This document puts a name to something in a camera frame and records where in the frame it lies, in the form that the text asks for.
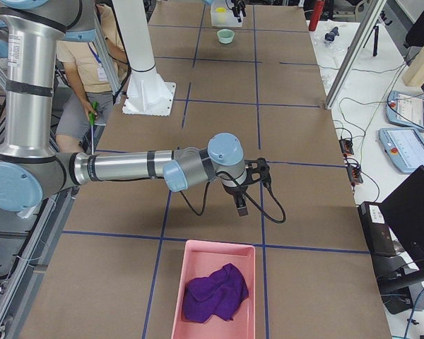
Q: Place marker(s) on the dark folded umbrella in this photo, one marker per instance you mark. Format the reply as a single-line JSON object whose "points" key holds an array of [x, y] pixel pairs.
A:
{"points": [[331, 35]]}

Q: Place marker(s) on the clear plastic box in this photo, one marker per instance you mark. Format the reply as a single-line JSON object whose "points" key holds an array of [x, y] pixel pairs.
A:
{"points": [[224, 20]]}

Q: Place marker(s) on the pink plastic bin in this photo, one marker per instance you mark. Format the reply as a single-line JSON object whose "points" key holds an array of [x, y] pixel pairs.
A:
{"points": [[201, 258]]}

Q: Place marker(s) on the aluminium frame post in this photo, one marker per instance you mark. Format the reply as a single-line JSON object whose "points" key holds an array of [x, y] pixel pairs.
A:
{"points": [[362, 33]]}

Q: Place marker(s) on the black box device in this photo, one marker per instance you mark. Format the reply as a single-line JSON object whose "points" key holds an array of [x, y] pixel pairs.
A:
{"points": [[376, 230]]}

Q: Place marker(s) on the near teach pendant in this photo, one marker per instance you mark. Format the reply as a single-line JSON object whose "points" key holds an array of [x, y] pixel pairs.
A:
{"points": [[404, 147]]}

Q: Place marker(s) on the far teach pendant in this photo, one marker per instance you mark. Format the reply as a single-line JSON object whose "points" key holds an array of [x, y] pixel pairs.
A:
{"points": [[405, 109]]}

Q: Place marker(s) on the pale green bowl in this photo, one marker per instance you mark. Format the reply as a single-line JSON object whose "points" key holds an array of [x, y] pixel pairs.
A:
{"points": [[225, 36]]}

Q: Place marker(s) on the green handled screwdriver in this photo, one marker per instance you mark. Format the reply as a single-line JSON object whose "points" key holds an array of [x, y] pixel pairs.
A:
{"points": [[92, 117]]}

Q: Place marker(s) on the black monitor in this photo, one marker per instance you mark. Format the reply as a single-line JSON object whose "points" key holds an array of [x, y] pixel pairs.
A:
{"points": [[403, 211]]}

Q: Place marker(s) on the teach pendant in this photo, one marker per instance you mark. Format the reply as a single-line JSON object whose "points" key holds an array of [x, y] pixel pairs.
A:
{"points": [[404, 147], [405, 109]]}

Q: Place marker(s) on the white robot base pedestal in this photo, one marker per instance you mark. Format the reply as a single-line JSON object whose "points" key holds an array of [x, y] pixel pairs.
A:
{"points": [[147, 92]]}

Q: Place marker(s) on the red bottle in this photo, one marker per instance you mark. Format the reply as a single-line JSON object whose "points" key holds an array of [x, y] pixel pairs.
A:
{"points": [[316, 15]]}

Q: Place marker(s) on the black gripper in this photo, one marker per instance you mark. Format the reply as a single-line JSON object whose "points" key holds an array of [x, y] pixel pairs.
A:
{"points": [[234, 193], [239, 8]]}

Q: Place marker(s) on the seated person beige shirt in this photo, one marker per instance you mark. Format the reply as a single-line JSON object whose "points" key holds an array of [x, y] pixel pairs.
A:
{"points": [[88, 80]]}

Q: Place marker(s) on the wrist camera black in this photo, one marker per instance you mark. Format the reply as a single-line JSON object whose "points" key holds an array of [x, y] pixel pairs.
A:
{"points": [[257, 171]]}

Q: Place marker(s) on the purple cloth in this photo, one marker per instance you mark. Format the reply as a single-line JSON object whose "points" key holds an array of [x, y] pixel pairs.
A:
{"points": [[220, 294]]}

